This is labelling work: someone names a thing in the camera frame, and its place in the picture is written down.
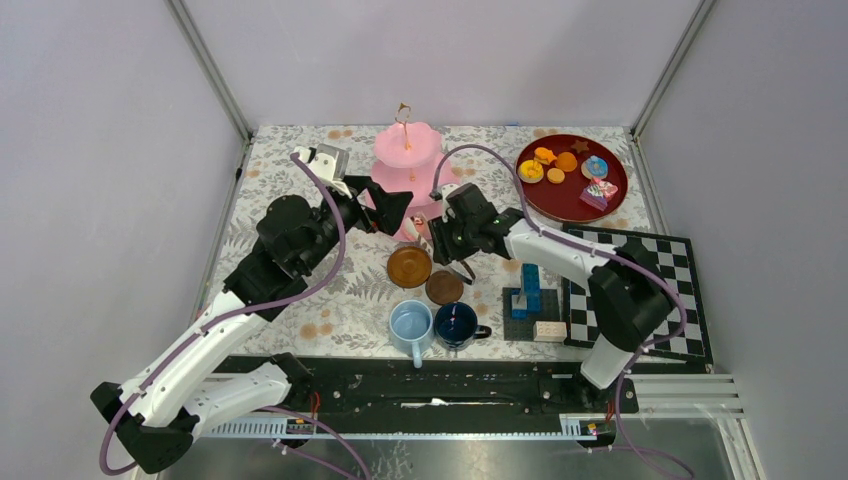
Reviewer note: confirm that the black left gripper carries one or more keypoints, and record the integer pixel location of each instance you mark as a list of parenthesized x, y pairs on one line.
[(365, 201)]

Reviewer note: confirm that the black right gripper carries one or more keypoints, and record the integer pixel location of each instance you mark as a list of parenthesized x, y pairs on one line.
[(441, 240)]

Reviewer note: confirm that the pink three-tier cake stand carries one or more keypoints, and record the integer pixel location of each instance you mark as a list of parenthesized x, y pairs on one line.
[(408, 157)]

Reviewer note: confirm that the pink purple cake slice toy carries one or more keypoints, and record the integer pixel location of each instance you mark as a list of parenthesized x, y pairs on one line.
[(598, 193)]

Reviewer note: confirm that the pink swirl roll cake toy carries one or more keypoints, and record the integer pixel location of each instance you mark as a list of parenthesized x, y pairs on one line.
[(419, 225)]

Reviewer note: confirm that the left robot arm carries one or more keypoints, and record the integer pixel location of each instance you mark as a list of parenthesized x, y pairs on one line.
[(160, 413)]

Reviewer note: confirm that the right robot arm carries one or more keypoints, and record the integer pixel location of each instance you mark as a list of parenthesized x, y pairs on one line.
[(629, 298)]

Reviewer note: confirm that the floral patterned tablecloth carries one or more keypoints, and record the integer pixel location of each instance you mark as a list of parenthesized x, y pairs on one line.
[(349, 317)]

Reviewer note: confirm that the light brown wooden coaster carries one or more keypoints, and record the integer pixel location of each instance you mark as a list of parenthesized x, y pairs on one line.
[(409, 267)]

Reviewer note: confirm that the dark brown wooden coaster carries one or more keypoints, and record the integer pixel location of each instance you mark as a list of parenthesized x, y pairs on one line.
[(444, 287)]

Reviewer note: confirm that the blue building block tower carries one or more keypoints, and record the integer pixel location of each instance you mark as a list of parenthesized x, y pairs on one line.
[(526, 300)]

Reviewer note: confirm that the yellow round cake toy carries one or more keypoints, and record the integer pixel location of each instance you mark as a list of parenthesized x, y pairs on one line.
[(531, 171)]

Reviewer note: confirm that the orange round cookie toy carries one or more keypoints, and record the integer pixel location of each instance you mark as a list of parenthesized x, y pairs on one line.
[(555, 176)]

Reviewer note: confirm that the orange yellow fish pastry toy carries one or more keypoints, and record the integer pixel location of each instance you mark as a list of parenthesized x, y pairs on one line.
[(544, 156)]

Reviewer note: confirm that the dark blue mug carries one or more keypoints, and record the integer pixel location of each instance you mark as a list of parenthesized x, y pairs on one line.
[(456, 326)]

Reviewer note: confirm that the dark red round tray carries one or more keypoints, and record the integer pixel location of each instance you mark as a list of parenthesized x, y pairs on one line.
[(561, 202)]

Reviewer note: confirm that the grey building block baseplate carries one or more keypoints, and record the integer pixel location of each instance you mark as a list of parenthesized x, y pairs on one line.
[(522, 329)]

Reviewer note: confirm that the orange tart toy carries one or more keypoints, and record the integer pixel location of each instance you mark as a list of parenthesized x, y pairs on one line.
[(566, 161)]

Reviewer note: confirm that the light blue mug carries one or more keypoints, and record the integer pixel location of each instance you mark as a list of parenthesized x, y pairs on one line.
[(411, 330)]

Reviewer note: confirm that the white building block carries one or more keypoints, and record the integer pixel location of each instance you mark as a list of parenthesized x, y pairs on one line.
[(549, 331)]

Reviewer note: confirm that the brown star cookie toy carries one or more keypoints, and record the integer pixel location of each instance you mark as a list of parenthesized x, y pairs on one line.
[(580, 146)]

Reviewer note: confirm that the blue frosted donut toy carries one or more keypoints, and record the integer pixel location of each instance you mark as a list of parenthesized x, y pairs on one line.
[(595, 168)]

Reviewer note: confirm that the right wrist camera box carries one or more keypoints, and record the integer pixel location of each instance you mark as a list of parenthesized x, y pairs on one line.
[(445, 191)]

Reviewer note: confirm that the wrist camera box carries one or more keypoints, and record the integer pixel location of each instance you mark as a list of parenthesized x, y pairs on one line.
[(445, 191), (328, 163)]

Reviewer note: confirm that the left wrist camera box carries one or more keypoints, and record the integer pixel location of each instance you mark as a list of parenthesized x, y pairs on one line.
[(328, 163)]

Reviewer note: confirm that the aluminium frame post right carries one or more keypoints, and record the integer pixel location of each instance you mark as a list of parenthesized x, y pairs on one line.
[(690, 33)]

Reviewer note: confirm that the aluminium frame post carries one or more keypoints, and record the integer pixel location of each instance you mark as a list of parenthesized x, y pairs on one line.
[(189, 29), (690, 33)]

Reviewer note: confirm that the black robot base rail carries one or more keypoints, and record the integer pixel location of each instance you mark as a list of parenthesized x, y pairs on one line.
[(391, 396)]

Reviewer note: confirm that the aluminium frame post left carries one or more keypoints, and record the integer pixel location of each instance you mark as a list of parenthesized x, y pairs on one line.
[(189, 29)]

